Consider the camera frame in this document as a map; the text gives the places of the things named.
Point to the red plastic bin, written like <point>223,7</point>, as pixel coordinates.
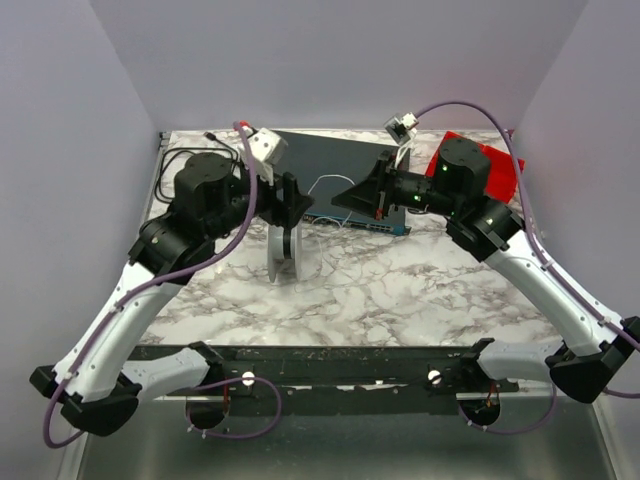
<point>502,181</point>

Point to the white cable spool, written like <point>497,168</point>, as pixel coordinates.
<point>284,253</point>

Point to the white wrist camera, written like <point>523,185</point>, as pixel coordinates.
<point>402,129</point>
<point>267,148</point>

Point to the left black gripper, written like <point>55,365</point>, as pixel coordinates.
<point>278,201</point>

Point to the aluminium rail frame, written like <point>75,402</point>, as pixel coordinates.
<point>208,405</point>

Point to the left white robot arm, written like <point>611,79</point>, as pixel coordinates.
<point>95,386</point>

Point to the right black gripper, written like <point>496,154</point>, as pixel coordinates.
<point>381,185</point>

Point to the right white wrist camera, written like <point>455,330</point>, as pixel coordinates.
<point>402,129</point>

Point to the dark blue network switch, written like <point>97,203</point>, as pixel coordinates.
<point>326,166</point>

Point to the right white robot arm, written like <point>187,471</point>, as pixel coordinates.
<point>595,340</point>

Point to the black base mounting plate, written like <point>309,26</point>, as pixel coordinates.
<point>340,381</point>

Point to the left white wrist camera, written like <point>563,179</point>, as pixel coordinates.
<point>267,148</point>

